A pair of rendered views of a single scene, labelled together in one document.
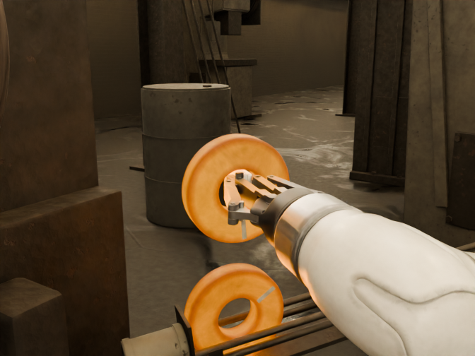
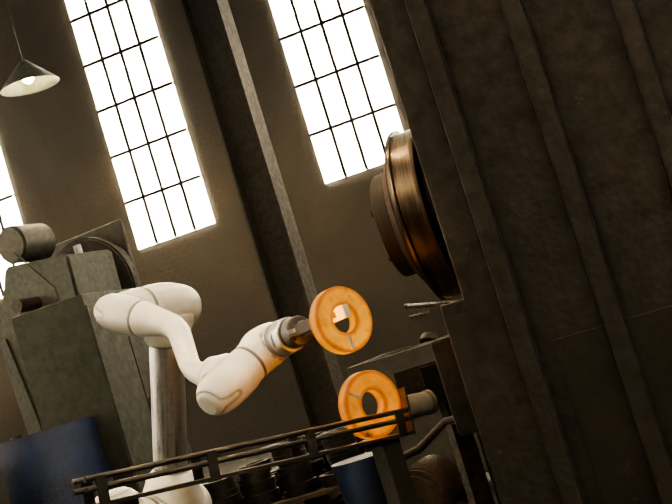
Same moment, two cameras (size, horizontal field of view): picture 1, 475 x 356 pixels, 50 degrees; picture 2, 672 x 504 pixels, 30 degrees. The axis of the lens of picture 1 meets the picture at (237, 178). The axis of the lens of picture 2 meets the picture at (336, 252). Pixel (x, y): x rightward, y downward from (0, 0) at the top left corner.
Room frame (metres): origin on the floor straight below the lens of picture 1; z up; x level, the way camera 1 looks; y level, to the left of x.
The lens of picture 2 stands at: (3.48, -0.72, 0.86)
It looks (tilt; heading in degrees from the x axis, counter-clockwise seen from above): 4 degrees up; 165
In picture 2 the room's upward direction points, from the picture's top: 17 degrees counter-clockwise
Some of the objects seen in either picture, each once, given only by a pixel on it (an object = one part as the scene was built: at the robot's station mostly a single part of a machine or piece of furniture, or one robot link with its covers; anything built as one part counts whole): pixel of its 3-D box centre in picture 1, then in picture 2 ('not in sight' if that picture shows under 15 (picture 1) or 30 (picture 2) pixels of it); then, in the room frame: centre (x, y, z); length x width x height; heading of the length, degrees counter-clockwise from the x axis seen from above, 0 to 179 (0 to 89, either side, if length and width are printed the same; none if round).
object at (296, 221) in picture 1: (321, 240); (286, 336); (0.48, -0.09, 0.91); 0.09 x 0.06 x 0.09; 112
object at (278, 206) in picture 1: (288, 215); (302, 329); (0.55, -0.06, 0.92); 0.09 x 0.08 x 0.07; 22
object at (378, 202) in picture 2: not in sight; (398, 224); (0.33, 0.32, 1.11); 0.28 x 0.06 x 0.28; 147
